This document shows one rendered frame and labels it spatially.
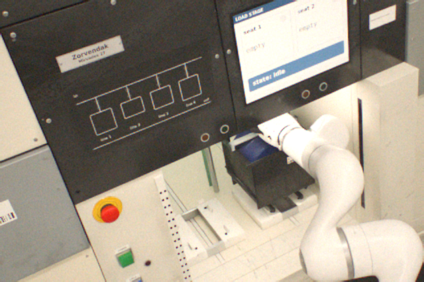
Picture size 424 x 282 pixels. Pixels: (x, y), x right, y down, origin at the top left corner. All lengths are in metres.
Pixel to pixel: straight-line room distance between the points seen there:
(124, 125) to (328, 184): 0.43
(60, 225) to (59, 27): 0.42
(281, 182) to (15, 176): 0.87
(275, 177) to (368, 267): 0.67
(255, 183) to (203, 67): 0.59
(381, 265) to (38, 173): 0.68
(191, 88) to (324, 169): 0.32
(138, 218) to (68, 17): 0.49
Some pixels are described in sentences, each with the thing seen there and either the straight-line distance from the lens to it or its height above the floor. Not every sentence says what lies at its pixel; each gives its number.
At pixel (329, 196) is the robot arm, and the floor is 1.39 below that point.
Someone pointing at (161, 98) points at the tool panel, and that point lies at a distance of 1.18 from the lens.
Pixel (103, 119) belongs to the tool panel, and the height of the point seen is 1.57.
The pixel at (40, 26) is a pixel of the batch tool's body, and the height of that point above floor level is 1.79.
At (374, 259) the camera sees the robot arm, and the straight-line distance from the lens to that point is 1.12.
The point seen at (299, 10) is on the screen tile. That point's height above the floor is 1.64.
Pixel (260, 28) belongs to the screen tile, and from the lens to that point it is 1.23.
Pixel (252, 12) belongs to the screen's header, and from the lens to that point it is 1.21.
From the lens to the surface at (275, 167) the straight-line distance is 1.70.
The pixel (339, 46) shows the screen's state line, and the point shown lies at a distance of 1.37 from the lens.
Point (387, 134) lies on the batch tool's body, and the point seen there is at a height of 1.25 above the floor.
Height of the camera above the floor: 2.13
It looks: 35 degrees down
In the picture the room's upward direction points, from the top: 12 degrees counter-clockwise
